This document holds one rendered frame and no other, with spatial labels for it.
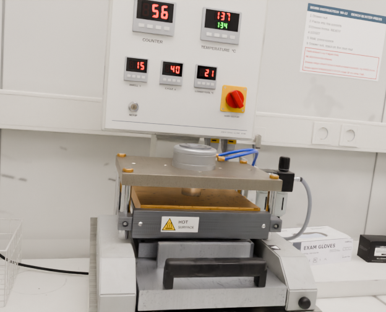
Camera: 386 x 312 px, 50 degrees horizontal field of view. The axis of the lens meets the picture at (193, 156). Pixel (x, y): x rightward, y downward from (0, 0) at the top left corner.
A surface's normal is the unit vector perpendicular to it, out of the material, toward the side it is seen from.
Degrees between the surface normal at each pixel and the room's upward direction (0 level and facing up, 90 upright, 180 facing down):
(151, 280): 0
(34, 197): 90
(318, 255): 90
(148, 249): 90
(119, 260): 41
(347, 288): 90
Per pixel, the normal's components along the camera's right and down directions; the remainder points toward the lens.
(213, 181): 0.23, 0.15
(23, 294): 0.09, -0.99
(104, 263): 0.22, -0.64
